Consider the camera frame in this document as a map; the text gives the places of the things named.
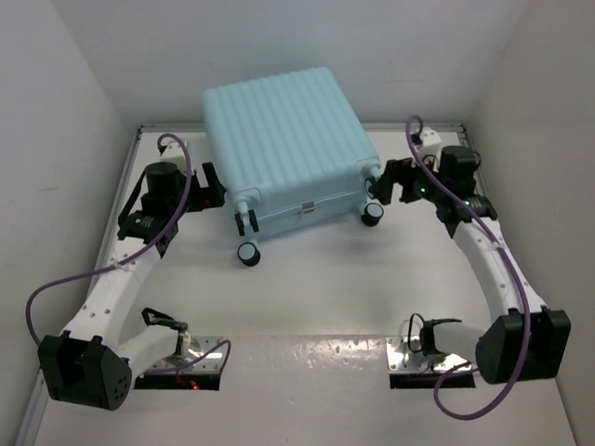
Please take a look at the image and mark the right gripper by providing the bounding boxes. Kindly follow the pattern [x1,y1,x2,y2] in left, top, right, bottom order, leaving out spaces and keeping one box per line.
[369,151,447,205]

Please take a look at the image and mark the light blue suitcase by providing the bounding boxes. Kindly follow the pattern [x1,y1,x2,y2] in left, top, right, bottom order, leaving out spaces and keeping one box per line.
[202,67,380,243]

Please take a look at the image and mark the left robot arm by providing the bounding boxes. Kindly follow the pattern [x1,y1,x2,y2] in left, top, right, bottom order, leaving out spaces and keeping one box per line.
[37,162,225,411]

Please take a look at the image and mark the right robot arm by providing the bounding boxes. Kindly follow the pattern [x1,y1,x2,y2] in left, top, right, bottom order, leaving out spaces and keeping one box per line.
[189,144,571,384]

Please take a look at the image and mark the lid upper wheel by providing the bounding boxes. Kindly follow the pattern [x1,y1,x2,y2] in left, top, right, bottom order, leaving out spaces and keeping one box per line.
[364,177,383,200]

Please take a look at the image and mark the lid wheel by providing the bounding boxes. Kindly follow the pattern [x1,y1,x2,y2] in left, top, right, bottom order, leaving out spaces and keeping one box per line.
[364,177,383,200]
[234,208,259,237]

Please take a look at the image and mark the rear left suitcase wheel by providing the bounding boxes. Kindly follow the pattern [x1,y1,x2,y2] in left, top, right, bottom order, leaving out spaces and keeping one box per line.
[361,203,384,227]

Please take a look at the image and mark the suitcase wheel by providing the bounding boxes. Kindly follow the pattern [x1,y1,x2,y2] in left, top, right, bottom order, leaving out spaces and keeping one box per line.
[361,203,384,227]
[236,242,261,268]

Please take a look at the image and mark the lid lower wheel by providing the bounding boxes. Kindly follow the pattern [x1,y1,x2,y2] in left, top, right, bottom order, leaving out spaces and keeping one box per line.
[234,208,259,237]

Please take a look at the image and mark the front left suitcase wheel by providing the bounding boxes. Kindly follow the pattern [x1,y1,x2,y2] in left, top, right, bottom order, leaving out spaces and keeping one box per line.
[236,242,261,268]

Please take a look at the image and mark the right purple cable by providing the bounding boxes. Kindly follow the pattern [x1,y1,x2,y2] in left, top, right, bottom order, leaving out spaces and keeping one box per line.
[406,115,531,422]

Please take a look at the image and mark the purple cable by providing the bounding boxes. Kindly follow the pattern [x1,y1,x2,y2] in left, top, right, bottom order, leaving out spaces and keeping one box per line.
[406,115,531,422]
[25,133,232,373]

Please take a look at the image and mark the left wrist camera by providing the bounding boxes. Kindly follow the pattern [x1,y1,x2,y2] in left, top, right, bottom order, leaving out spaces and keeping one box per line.
[158,138,193,175]

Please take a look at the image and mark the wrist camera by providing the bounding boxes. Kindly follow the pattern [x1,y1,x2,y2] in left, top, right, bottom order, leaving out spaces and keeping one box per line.
[412,126,443,153]
[158,138,193,175]

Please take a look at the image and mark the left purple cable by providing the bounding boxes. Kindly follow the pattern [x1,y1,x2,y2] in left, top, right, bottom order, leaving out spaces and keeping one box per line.
[25,133,232,373]

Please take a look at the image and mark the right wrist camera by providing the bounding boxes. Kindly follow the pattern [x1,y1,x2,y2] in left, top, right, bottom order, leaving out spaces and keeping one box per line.
[412,126,443,153]

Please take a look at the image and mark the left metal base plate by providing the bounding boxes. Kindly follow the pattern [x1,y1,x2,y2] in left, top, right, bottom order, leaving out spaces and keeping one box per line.
[142,336,231,375]

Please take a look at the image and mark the metal base plate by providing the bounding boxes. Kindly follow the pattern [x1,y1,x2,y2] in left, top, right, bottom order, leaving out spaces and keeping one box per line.
[142,336,231,375]
[385,336,467,374]

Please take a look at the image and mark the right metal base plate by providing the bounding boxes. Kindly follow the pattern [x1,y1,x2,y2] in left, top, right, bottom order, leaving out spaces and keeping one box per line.
[385,336,467,374]

